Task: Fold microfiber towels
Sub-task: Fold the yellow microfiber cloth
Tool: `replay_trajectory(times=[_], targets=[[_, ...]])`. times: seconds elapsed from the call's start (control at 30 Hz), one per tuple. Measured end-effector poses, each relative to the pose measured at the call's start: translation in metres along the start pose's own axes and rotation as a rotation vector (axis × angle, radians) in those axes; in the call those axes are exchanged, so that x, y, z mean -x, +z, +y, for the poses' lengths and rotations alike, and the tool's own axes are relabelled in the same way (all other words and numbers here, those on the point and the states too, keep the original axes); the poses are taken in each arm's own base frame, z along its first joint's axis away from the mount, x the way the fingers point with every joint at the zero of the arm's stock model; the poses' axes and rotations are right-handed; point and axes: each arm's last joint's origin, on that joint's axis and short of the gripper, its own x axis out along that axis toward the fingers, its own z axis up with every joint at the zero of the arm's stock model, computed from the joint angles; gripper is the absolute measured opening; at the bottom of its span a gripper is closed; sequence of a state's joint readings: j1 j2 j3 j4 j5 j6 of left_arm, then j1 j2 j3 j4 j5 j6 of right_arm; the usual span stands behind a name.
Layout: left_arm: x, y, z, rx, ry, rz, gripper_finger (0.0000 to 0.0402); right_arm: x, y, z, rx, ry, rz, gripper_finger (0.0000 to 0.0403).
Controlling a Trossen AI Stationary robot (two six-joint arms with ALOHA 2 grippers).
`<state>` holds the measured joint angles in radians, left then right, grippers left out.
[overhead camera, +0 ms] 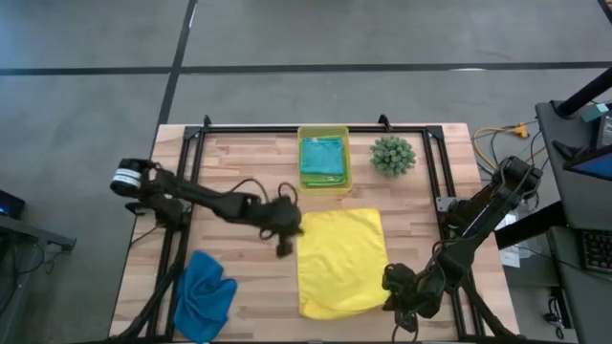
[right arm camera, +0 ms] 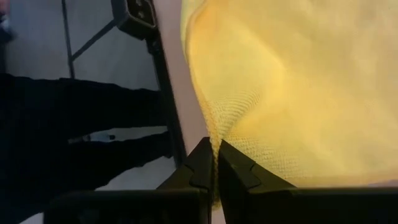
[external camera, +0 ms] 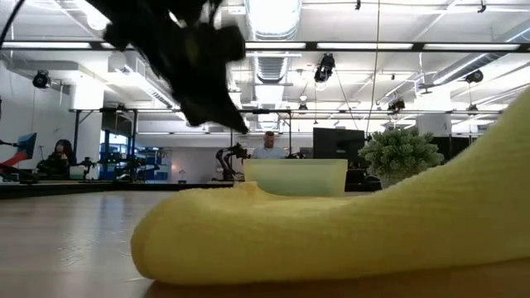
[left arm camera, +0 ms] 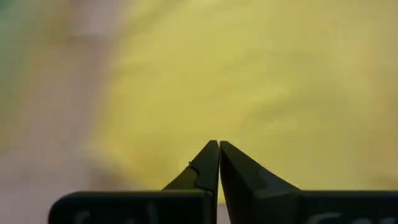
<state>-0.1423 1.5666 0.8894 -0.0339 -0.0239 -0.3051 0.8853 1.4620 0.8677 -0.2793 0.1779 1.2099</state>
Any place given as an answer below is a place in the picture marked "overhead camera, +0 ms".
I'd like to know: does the artificial plant in patterned pot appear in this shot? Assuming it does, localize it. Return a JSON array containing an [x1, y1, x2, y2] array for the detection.
[[369, 135, 417, 178]]

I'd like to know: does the yellow microfiber towel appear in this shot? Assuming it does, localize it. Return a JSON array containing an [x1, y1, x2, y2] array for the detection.
[[295, 207, 391, 321]]

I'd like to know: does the green microfiber towel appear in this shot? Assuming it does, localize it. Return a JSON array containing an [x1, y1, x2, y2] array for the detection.
[[299, 171, 348, 189]]

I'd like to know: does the black stand pole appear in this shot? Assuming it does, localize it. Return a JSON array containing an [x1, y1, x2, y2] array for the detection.
[[554, 66, 612, 119], [494, 200, 570, 250]]

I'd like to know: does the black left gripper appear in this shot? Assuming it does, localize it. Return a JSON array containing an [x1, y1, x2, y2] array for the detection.
[[257, 195, 305, 260]]

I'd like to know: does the yellow translucent plastic bin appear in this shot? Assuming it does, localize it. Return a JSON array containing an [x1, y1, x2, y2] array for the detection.
[[295, 124, 354, 196]]

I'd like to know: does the grey desk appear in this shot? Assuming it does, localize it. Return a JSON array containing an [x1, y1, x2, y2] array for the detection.
[[535, 99, 612, 344]]

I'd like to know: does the black keyboard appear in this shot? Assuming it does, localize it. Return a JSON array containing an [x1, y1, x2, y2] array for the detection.
[[580, 228, 612, 274]]

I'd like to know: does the small teal box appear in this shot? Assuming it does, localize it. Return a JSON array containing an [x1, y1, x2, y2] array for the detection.
[[580, 102, 611, 124]]

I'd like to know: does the grey metal stand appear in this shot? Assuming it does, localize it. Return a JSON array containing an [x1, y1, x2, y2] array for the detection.
[[0, 214, 77, 344]]

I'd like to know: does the teal microfiber towel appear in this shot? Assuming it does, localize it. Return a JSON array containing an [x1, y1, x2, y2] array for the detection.
[[299, 137, 345, 177]]

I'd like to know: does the black monitor with blue screen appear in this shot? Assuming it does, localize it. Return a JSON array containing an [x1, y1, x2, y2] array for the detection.
[[553, 140, 612, 183]]

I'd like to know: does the white paper sheet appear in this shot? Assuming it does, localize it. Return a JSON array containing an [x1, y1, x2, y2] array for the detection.
[[494, 209, 522, 269]]

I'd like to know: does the black metal table frame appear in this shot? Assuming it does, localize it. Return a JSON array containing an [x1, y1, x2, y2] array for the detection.
[[112, 122, 521, 344]]

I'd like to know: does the yellow floor cable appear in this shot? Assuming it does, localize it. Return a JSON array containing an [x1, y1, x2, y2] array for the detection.
[[472, 122, 546, 185]]

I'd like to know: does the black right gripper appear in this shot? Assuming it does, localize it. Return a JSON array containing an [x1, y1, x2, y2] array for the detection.
[[382, 262, 450, 319]]

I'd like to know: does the black power strip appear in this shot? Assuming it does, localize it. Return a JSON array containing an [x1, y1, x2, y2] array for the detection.
[[544, 286, 573, 340]]

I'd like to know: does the blue microfiber towel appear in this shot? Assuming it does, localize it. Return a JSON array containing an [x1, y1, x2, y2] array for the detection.
[[172, 250, 239, 344]]

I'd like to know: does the black device with blue light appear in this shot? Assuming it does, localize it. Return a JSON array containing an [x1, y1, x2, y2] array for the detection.
[[0, 189, 28, 220]]

